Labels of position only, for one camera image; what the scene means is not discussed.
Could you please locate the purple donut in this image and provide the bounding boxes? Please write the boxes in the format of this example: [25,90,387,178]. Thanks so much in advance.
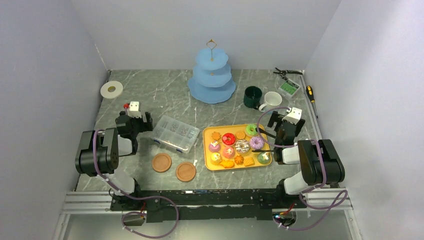
[249,136,265,150]

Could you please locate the green donut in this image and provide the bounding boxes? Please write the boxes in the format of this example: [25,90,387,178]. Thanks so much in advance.
[245,123,258,137]

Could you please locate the red donut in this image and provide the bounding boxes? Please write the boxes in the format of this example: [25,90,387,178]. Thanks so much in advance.
[221,132,237,146]

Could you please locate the purple cupcake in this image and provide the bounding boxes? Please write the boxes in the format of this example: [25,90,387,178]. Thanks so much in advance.
[208,140,221,153]

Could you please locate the blue three-tier cake stand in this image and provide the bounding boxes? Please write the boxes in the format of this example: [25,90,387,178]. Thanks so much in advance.
[187,39,236,105]

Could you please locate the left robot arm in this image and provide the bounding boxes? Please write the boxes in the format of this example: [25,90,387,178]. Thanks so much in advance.
[75,111,153,210]

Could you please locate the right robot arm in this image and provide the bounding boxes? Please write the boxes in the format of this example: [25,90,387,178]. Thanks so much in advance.
[254,107,346,208]

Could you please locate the green cupcake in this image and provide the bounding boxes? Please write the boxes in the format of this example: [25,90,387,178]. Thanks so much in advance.
[257,152,272,165]

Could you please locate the square yellow cracker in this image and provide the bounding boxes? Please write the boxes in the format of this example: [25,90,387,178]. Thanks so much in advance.
[243,157,255,167]

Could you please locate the yellow serving tray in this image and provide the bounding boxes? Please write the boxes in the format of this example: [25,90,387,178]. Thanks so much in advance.
[202,124,272,171]

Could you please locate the white chocolate drizzle donut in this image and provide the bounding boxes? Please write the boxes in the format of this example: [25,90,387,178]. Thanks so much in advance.
[234,139,250,154]

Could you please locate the round orange biscuit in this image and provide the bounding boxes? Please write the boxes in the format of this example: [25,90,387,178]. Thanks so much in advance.
[234,130,246,140]

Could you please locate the white mug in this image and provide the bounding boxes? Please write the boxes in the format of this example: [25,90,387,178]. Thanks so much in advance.
[258,91,283,113]

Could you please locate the dark green mug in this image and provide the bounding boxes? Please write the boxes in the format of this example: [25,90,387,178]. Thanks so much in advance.
[243,86,263,110]

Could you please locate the white tape roll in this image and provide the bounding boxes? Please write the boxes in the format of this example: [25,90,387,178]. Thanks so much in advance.
[100,81,124,99]

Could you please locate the yellow cupcake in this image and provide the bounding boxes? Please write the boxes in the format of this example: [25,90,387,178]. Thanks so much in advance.
[210,152,222,166]

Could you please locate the green label plastic box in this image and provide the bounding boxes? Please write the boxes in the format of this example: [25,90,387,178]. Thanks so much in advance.
[277,77,301,100]

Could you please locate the flower shaped orange cookie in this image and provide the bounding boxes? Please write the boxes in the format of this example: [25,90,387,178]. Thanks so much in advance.
[211,131,221,141]

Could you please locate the clear plastic screw box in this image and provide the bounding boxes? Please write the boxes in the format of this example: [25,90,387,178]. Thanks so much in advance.
[151,115,200,153]

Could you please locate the yellow black screwdriver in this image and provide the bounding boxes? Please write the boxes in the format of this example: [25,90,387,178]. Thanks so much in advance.
[306,85,319,119]

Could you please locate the brown round coaster left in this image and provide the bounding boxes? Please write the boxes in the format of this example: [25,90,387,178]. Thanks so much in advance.
[151,153,172,173]

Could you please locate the brown round coaster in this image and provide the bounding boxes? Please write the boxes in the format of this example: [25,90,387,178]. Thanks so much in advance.
[151,153,172,173]
[175,162,197,182]

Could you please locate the black pliers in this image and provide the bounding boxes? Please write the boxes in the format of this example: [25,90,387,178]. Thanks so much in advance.
[272,67,303,78]

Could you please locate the brown round coaster right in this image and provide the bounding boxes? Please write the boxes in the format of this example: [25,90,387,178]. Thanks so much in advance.
[175,162,197,182]

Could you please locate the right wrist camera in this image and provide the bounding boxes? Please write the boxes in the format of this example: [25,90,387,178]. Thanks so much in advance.
[282,107,302,125]

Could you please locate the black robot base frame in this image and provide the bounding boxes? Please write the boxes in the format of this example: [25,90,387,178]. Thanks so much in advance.
[110,186,306,223]

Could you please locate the aluminium rail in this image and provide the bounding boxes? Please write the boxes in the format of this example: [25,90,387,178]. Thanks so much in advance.
[62,188,353,214]

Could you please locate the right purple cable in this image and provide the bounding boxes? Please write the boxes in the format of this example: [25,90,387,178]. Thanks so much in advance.
[256,106,349,232]

